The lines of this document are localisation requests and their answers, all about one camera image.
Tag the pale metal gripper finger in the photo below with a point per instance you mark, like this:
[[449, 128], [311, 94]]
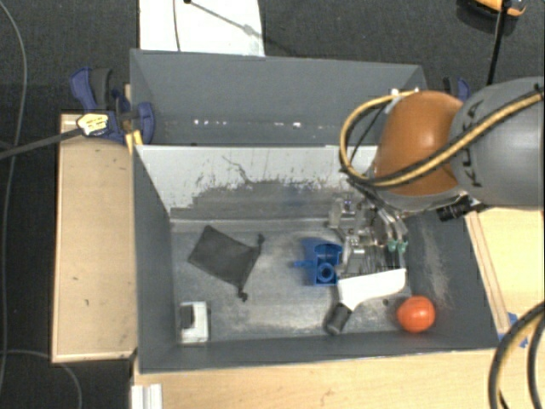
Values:
[[352, 249], [375, 259]]

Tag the blue plastic spray head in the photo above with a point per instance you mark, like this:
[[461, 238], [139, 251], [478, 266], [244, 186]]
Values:
[[321, 266]]

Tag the orange-red round fruit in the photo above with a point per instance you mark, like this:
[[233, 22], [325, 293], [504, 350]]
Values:
[[416, 314]]

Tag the grey metal bin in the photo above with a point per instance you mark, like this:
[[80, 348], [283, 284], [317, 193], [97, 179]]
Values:
[[272, 100]]

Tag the white and black small box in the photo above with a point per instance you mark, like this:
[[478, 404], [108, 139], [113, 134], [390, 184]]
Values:
[[195, 322]]

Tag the pale wood board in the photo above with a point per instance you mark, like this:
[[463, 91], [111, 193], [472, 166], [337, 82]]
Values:
[[95, 249]]

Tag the black cylinder on white bracket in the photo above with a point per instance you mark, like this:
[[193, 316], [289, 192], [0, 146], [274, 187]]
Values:
[[452, 212]]

